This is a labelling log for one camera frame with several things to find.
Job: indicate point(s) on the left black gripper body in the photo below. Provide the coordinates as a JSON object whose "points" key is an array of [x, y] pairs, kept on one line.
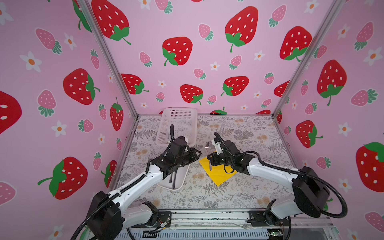
{"points": [[185, 160]]}

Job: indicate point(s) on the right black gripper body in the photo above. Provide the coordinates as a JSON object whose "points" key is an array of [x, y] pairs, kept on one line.
{"points": [[222, 160]]}

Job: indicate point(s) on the white plastic tray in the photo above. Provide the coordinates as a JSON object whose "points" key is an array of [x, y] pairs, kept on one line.
{"points": [[181, 176]]}

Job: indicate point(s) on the yellow paper napkin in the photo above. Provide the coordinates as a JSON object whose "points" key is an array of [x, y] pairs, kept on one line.
{"points": [[218, 174]]}

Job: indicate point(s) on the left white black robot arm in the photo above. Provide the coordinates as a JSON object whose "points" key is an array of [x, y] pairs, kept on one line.
{"points": [[105, 216]]}

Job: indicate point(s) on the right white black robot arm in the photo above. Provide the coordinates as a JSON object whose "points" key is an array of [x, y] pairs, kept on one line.
{"points": [[309, 195]]}

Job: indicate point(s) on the white perforated plastic basket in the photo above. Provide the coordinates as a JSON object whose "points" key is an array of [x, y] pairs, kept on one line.
{"points": [[185, 122]]}

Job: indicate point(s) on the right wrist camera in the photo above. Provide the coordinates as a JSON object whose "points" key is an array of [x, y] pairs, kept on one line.
{"points": [[217, 146]]}

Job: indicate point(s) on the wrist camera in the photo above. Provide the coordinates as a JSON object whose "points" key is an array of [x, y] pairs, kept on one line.
{"points": [[184, 138], [217, 146]]}

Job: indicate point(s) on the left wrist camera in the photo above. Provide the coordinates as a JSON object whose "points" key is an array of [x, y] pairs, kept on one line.
{"points": [[184, 138]]}

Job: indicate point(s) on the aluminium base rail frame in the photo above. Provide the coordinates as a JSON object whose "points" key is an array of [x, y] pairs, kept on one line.
{"points": [[233, 224]]}

